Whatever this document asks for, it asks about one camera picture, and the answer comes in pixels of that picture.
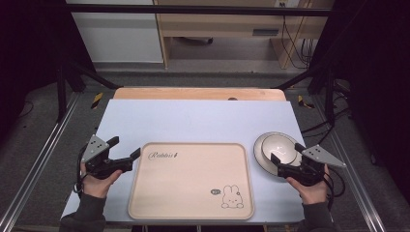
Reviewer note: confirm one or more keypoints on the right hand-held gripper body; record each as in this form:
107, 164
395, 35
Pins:
319, 156

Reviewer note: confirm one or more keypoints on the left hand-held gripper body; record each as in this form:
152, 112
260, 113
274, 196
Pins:
95, 149

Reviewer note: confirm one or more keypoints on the white bowl with dark rim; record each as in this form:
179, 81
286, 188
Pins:
279, 148

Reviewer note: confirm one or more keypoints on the person's left hand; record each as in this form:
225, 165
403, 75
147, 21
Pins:
96, 186

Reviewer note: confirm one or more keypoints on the person's right hand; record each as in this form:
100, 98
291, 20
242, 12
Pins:
314, 193

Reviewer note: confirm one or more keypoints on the white plate with dark rim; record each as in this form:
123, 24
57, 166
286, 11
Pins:
258, 154

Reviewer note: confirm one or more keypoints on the yellow and black tape strip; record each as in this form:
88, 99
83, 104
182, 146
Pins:
303, 101
96, 100

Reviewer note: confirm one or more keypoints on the black metal stand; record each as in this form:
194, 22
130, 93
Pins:
61, 93
328, 96

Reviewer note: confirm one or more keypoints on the beige rabbit print tray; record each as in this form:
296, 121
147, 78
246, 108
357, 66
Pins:
190, 183

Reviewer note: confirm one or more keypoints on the light blue table mat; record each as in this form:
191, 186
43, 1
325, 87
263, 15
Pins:
193, 121

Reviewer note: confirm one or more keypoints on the wooden table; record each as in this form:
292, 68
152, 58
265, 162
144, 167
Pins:
193, 93

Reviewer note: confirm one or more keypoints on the white cabinet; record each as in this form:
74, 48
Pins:
119, 38

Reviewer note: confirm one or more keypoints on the dark object under desk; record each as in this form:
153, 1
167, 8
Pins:
196, 40

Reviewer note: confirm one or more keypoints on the wooden desk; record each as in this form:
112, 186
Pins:
219, 24

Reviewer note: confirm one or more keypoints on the aluminium floor rail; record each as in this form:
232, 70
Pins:
351, 174
35, 167

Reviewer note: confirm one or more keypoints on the black horizontal frame bar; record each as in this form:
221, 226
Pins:
193, 9

